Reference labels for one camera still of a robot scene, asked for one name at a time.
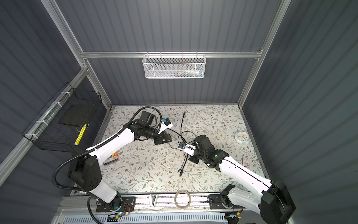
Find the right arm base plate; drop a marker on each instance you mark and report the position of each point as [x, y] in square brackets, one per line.
[215, 203]

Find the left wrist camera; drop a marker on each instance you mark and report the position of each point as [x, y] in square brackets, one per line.
[165, 124]

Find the pack of coloured markers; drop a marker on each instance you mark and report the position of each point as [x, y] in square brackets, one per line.
[112, 159]

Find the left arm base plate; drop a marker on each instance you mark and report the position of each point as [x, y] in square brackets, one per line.
[123, 204]

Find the red white small box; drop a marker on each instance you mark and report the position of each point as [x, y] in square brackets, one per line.
[245, 161]

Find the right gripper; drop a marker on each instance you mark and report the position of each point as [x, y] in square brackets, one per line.
[193, 159]

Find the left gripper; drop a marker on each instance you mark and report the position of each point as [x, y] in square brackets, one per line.
[161, 137]

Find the white round timer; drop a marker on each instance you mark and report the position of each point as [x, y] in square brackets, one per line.
[242, 137]

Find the white wire mesh basket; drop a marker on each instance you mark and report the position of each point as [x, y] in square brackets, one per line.
[181, 66]

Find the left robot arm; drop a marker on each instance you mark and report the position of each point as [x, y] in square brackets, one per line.
[86, 172]

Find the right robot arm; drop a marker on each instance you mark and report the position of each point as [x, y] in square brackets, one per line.
[271, 200]

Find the black foam pad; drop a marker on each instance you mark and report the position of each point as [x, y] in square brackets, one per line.
[77, 116]

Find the yellow striped marker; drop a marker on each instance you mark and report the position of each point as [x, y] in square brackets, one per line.
[80, 135]

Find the clear tape roll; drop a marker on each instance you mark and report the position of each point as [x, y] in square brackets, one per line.
[182, 199]

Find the black wire basket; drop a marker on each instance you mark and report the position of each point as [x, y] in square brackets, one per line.
[47, 134]

